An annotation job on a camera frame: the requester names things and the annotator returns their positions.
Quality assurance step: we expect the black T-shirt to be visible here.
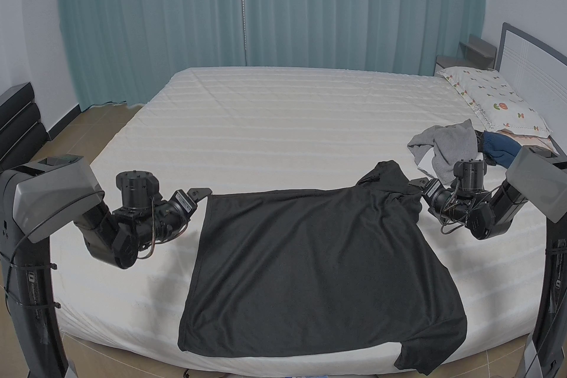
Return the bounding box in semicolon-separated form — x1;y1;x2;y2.
177;160;468;376

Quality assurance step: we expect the pile of clothes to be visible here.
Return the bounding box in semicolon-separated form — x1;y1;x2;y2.
408;119;522;186

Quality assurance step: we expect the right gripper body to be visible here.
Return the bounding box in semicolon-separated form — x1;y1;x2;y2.
420;178;461;218

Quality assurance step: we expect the white printed pillow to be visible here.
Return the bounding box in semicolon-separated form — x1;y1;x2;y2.
436;66;552;137

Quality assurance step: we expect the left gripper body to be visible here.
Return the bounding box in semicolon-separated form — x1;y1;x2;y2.
153;189;198;237

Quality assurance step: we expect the grey bedside table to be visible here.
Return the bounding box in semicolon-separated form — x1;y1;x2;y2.
435;35;497;78

